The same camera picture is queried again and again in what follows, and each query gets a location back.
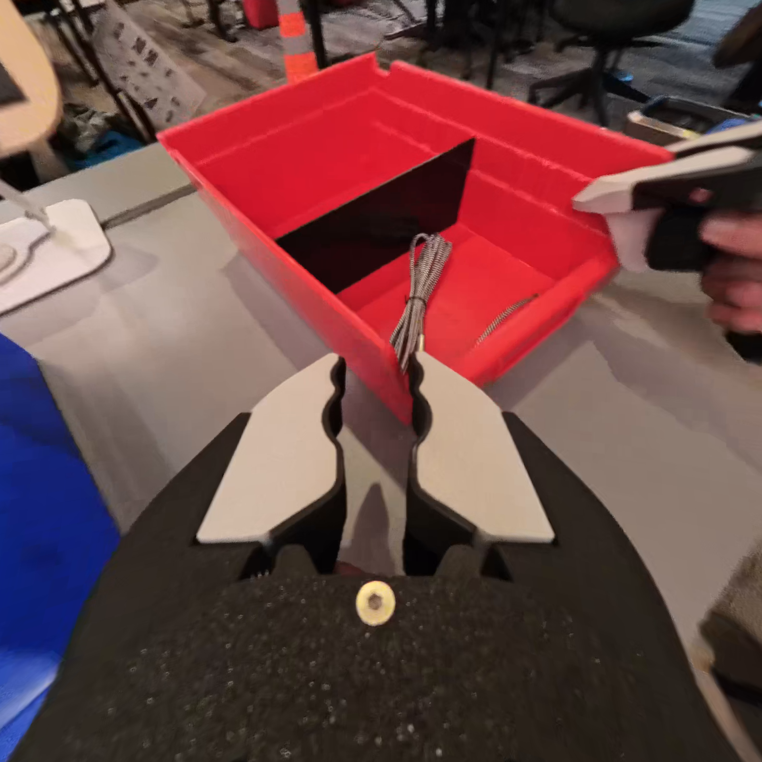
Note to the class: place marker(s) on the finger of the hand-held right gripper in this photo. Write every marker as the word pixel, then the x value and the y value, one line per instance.
pixel 684 172
pixel 726 138

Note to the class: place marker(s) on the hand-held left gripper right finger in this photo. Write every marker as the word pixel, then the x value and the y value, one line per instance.
pixel 476 470

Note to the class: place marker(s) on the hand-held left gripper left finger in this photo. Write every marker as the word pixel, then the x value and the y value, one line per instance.
pixel 280 470

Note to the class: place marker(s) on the blue storage bin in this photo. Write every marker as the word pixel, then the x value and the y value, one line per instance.
pixel 47 506

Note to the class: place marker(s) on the red storage bin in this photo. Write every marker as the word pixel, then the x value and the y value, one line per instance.
pixel 297 172

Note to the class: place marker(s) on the grey desk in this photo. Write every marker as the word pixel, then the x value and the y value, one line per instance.
pixel 178 333

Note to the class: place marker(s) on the person's right hand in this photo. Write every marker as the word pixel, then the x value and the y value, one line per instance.
pixel 738 286

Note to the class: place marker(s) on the silver metal tray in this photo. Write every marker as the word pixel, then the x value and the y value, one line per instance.
pixel 684 116

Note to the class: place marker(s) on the black office chair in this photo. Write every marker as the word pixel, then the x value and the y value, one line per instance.
pixel 607 24

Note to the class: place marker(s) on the white folding stand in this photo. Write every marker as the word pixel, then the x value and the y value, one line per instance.
pixel 65 250

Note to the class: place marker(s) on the orange traffic cone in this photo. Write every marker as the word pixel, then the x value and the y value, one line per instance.
pixel 297 47

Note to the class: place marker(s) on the white printed sheet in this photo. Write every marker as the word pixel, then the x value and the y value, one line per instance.
pixel 149 65

